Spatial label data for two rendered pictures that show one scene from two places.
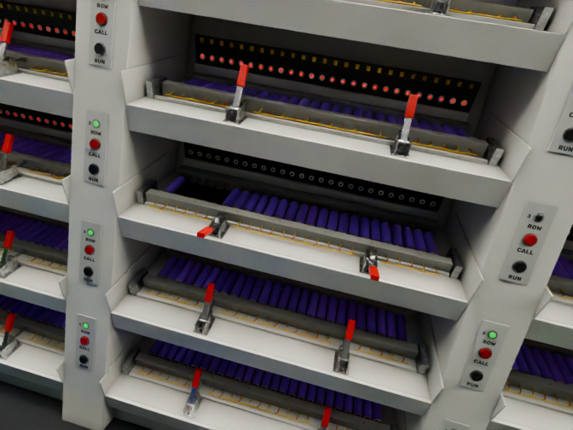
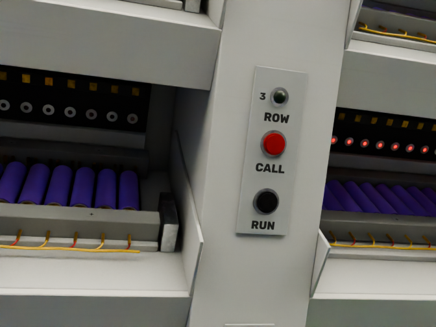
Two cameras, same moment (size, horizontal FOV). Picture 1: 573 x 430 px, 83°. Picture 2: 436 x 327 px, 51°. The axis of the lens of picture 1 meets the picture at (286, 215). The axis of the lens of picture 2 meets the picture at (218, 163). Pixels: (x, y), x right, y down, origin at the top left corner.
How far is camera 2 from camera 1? 0.27 m
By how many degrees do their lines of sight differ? 22
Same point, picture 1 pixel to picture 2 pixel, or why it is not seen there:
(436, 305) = (132, 316)
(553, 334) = (348, 316)
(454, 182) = (108, 39)
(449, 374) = not seen: outside the picture
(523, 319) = (295, 303)
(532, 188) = (257, 41)
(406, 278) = (59, 273)
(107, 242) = not seen: outside the picture
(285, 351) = not seen: outside the picture
